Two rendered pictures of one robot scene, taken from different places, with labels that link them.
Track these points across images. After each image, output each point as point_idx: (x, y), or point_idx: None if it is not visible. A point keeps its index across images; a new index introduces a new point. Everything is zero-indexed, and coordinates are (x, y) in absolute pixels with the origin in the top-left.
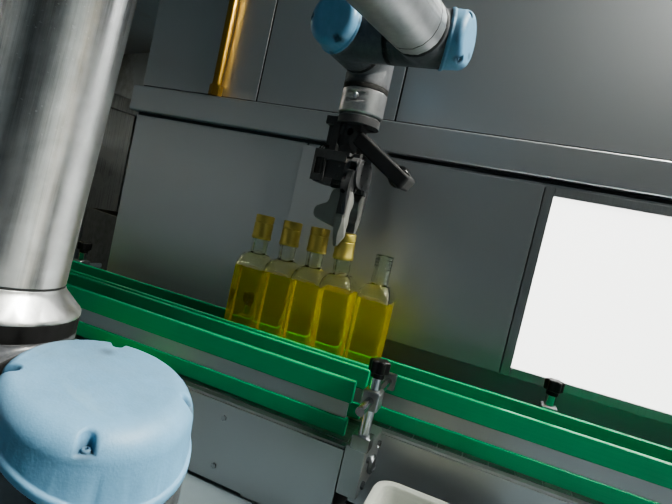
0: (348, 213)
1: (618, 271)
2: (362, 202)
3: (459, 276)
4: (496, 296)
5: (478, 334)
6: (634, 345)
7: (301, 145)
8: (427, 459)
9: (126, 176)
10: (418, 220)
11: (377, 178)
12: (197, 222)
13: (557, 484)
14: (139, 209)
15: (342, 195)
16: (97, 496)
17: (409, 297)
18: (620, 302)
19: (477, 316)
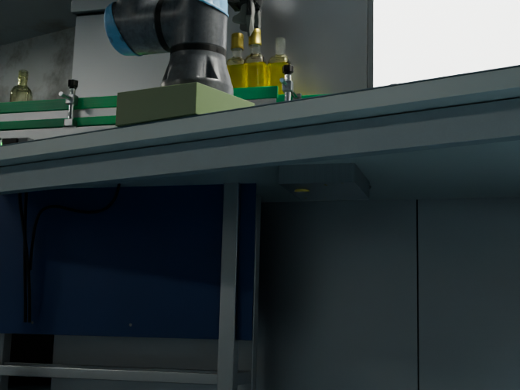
0: (253, 15)
1: (419, 24)
2: (259, 14)
3: (330, 54)
4: (354, 59)
5: (350, 84)
6: (437, 62)
7: None
8: None
9: (73, 62)
10: (297, 29)
11: (265, 11)
12: (139, 78)
13: None
14: (89, 83)
15: (248, 3)
16: (213, 1)
17: (302, 76)
18: (424, 40)
19: (347, 74)
